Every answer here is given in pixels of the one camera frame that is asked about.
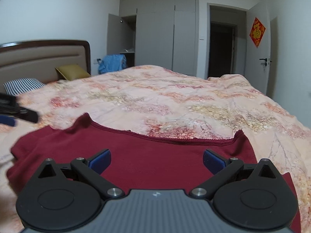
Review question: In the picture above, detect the blue clothes pile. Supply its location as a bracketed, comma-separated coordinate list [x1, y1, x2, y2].
[98, 54, 127, 74]

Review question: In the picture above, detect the floral pink bed quilt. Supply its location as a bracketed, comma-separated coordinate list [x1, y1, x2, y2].
[1, 65, 310, 232]

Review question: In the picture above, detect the white bedroom door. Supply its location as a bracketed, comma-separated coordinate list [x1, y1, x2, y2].
[245, 1, 271, 94]

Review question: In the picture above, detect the dark red shirt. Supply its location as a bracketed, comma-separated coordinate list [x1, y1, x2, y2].
[6, 112, 302, 233]

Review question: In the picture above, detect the striped blue white pillow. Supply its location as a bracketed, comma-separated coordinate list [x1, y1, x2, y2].
[3, 78, 45, 96]

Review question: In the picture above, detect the red fu door decoration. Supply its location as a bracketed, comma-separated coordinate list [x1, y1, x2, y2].
[249, 17, 266, 48]

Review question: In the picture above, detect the grey wardrobe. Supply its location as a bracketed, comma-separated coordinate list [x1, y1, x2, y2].
[107, 0, 199, 76]

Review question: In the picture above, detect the brown beige headboard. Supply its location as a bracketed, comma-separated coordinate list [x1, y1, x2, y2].
[1, 39, 91, 93]

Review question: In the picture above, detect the olive yellow pillow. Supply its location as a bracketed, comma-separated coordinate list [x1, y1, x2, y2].
[56, 64, 91, 81]

